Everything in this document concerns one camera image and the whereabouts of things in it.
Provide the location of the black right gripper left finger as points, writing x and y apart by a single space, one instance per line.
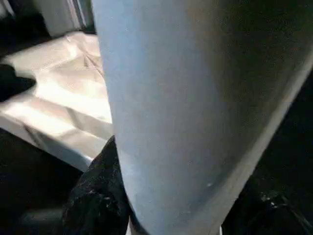
97 200

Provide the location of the black work mat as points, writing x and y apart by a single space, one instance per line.
29 183

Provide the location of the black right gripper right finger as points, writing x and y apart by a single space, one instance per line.
264 213

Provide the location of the white plastic table leg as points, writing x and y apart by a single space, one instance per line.
183 98

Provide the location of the white plastic table top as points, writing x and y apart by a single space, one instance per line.
61 98

